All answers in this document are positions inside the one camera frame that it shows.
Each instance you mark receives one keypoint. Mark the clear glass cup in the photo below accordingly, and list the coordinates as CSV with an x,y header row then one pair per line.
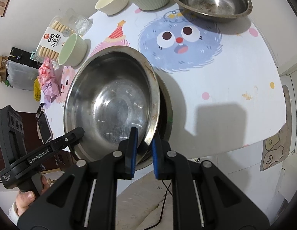
x,y
82,25

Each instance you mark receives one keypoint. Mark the stainless steel bowl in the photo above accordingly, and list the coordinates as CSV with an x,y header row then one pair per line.
x,y
165,110
110,95
210,2

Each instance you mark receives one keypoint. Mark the brown cartoon floor mat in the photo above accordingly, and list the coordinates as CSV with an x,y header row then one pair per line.
x,y
275,153

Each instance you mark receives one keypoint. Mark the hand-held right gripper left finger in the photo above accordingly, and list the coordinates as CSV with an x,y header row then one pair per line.
x,y
134,148

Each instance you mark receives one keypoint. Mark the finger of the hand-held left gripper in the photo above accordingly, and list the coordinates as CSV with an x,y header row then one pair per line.
x,y
72,135

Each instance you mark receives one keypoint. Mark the yellow plastic bag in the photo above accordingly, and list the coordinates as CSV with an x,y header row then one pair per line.
x,y
37,91

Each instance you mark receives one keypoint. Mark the dark brown cabinet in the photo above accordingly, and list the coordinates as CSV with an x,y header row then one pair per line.
x,y
31,124

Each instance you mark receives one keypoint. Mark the person's left hand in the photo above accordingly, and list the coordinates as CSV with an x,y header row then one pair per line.
x,y
25,200

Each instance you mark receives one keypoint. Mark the black smartphone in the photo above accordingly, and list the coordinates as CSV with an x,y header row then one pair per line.
x,y
44,128

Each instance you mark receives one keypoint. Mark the person's left forearm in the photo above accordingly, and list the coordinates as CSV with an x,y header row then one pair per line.
x,y
13,214

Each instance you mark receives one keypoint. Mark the beige cushion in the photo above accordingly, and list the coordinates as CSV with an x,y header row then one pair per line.
x,y
139,201

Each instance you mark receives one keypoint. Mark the cartoon printed tablecloth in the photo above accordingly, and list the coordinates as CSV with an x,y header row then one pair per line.
x,y
222,76

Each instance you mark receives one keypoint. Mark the small green ribbed bowl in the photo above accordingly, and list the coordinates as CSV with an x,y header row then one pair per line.
x,y
72,50

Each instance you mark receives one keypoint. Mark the pink snack packet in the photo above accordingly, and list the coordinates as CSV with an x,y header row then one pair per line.
x,y
50,83

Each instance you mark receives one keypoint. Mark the grey plastic bag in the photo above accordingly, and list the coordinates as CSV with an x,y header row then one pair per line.
x,y
21,76

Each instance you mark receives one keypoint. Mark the clear biscuit box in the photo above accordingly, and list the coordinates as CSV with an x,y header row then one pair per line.
x,y
52,40

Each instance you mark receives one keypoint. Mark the cream ceramic bowl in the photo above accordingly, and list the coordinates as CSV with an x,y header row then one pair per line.
x,y
110,1

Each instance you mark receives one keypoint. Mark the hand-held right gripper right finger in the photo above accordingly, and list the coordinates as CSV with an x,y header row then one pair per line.
x,y
155,158

